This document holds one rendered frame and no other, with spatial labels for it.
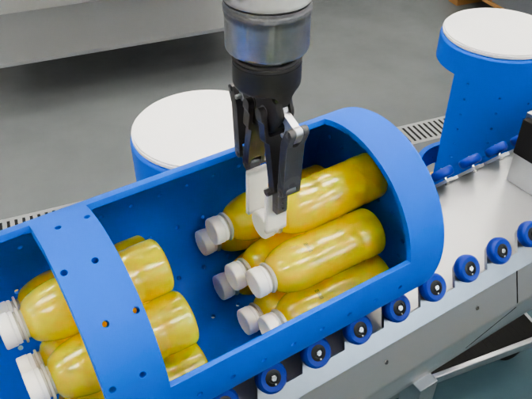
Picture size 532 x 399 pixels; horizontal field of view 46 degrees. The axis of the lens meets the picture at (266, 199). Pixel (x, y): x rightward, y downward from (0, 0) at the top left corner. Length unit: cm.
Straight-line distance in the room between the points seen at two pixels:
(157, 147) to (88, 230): 48
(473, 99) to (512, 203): 41
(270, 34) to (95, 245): 28
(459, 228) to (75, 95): 266
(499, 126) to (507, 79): 13
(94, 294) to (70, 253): 5
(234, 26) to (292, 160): 16
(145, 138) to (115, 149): 186
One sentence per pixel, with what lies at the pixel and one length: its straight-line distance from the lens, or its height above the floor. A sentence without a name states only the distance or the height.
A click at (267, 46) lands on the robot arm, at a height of 141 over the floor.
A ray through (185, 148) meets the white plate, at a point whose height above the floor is 104.
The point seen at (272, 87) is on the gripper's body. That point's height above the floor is 136.
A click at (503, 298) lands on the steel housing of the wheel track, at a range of 116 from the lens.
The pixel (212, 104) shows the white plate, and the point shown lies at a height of 104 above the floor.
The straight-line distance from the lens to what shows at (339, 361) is 94.
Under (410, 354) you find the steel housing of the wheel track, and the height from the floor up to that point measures 87.
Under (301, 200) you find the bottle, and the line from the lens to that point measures 80.
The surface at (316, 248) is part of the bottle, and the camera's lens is 80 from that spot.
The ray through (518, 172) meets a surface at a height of 96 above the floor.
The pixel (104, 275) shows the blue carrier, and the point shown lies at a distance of 65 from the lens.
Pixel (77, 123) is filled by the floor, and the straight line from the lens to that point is 327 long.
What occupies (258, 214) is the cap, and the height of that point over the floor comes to 116.
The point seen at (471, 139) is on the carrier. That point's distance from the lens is 165.
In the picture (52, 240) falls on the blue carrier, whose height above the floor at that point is 123.
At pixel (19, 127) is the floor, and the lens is 333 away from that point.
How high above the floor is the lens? 168
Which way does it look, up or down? 39 degrees down
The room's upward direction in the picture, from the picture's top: straight up
